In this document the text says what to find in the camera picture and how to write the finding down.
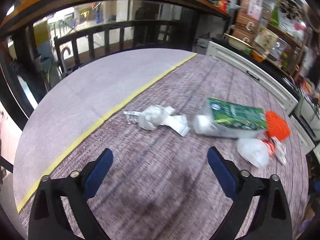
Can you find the green milk carton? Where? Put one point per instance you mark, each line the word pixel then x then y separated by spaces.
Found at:
pixel 224 119

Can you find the white plastic bag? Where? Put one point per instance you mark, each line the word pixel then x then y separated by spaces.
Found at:
pixel 254 151

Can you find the white paper trash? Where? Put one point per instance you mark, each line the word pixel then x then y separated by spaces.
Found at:
pixel 155 116

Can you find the white left desk drawer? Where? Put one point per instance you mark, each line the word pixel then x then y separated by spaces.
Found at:
pixel 266 76

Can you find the beige bowl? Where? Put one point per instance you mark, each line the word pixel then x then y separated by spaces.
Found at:
pixel 237 43

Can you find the red patterned wrapper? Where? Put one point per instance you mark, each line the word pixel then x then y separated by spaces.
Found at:
pixel 277 148

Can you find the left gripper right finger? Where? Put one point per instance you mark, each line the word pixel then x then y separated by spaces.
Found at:
pixel 271 219

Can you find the black wooden railing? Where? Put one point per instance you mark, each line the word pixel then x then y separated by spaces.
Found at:
pixel 83 46

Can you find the red tin can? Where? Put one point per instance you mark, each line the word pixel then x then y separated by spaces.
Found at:
pixel 223 5

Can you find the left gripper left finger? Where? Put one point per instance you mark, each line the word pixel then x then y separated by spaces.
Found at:
pixel 48 219

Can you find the purple woven tablecloth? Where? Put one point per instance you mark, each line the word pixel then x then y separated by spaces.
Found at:
pixel 160 185

